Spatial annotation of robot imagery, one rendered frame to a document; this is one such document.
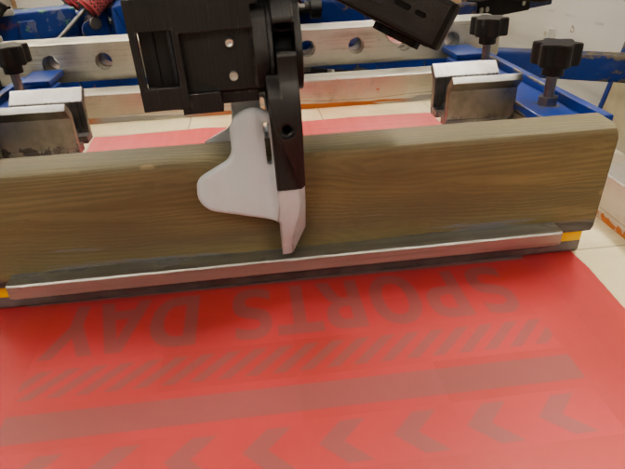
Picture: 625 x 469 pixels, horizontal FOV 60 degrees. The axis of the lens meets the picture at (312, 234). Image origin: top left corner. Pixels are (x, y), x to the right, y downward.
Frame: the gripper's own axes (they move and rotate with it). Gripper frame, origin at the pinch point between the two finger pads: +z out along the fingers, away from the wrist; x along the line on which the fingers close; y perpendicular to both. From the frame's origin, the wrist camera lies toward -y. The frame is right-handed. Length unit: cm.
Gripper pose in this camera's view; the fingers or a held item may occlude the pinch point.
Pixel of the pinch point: (294, 216)
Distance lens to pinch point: 34.8
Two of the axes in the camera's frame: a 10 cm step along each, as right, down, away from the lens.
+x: 1.2, 5.0, -8.6
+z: 0.6, 8.6, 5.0
